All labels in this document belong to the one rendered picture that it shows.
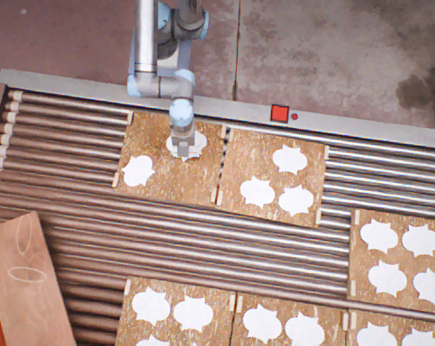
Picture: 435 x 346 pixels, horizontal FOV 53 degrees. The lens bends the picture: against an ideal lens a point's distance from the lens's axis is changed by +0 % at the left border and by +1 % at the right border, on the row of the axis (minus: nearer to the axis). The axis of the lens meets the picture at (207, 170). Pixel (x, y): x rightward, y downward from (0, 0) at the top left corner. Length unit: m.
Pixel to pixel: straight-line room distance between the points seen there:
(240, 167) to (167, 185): 0.30
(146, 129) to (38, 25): 1.69
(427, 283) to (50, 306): 1.38
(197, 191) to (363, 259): 0.69
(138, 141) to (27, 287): 0.68
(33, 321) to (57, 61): 1.92
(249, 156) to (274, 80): 1.28
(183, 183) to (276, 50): 1.60
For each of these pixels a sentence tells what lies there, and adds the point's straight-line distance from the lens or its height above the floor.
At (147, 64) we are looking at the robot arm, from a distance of 1.44.
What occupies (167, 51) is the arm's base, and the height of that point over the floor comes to 0.94.
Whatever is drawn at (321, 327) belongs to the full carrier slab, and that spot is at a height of 0.95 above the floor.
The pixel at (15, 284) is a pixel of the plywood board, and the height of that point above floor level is 1.04.
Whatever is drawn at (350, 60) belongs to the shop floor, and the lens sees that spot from 3.18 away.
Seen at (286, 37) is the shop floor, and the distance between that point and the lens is 3.15.
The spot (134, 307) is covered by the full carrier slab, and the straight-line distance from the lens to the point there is 1.69.
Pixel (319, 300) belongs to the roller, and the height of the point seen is 0.92.
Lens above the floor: 2.62
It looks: 75 degrees down
